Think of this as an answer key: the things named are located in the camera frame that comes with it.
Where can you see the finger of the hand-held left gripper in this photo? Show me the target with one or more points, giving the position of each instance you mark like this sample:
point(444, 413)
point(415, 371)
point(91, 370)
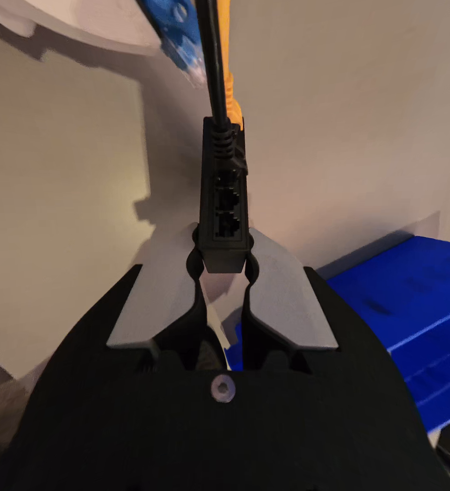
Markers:
point(79, 19)

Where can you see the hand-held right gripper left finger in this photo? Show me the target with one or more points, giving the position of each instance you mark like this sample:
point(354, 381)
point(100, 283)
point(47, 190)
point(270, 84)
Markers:
point(144, 307)

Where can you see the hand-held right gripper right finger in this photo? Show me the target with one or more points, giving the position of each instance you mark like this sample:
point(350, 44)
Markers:
point(298, 307)

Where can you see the black network switch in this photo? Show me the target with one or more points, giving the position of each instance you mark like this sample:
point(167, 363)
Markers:
point(223, 253)

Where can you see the blue plastic bin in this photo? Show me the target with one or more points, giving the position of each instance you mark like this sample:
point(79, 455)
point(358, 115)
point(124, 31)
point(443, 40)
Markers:
point(409, 307)

